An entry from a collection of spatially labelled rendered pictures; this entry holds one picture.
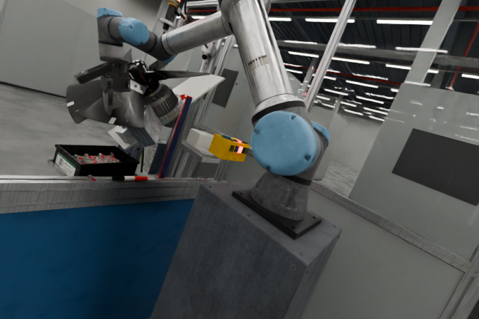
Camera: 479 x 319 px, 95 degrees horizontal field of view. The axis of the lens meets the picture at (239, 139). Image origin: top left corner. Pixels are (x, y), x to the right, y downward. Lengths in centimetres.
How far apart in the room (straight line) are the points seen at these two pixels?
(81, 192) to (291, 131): 62
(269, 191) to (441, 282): 85
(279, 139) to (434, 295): 99
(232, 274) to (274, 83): 41
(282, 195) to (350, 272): 80
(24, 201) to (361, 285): 126
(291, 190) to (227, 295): 27
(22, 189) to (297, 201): 67
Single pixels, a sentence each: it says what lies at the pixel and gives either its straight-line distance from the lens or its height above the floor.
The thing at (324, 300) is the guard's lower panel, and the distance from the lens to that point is 138.
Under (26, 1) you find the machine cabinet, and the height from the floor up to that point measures 169.
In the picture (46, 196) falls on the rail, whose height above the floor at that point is 82.
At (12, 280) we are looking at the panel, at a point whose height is 55.
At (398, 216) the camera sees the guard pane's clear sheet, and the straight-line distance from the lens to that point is 121.
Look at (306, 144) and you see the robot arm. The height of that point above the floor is 119.
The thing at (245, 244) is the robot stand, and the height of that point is 95.
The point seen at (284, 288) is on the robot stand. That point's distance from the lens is 49.
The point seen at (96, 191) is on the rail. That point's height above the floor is 83.
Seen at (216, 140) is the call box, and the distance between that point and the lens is 100.
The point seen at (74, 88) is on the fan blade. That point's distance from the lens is 135.
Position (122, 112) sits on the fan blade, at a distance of 100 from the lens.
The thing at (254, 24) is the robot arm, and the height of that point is 139.
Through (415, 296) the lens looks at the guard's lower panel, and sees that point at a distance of 127.
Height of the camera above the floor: 121
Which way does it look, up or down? 7 degrees down
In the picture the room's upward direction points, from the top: 21 degrees clockwise
